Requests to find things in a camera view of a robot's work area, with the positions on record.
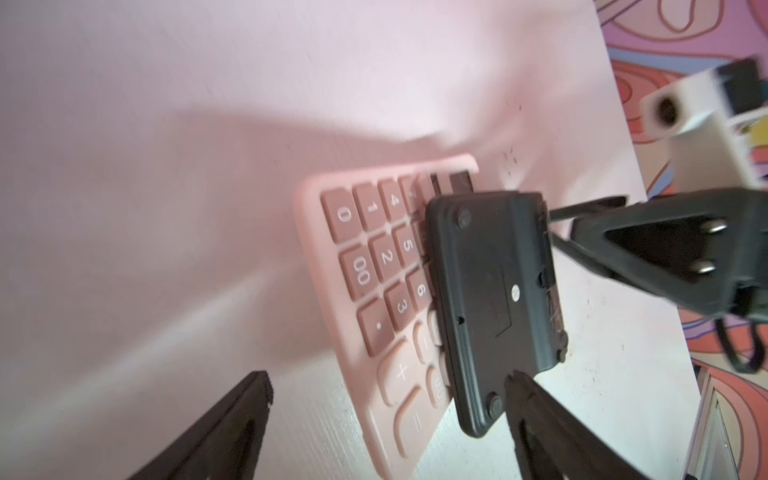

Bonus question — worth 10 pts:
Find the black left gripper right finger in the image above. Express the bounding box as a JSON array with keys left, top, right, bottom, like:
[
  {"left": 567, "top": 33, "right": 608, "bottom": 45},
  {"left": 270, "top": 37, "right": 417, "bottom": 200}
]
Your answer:
[{"left": 505, "top": 371, "right": 645, "bottom": 479}]

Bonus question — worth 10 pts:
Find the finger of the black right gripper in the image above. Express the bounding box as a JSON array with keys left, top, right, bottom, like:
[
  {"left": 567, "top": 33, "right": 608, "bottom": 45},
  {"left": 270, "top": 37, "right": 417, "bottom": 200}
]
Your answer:
[{"left": 549, "top": 188, "right": 767, "bottom": 318}]

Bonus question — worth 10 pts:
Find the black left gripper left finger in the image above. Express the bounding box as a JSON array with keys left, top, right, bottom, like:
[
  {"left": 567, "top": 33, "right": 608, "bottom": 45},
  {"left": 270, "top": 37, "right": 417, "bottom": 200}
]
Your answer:
[{"left": 132, "top": 371, "right": 274, "bottom": 479}]

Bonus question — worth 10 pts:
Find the dark maroon calculator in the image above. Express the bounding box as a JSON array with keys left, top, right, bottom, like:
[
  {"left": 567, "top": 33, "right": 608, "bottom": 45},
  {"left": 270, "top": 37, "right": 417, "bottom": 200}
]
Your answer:
[{"left": 426, "top": 191, "right": 568, "bottom": 438}]

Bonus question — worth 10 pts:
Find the small pink calculator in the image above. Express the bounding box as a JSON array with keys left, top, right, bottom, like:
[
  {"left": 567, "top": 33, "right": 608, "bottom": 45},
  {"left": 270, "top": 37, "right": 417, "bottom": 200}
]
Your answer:
[{"left": 294, "top": 154, "right": 478, "bottom": 479}]

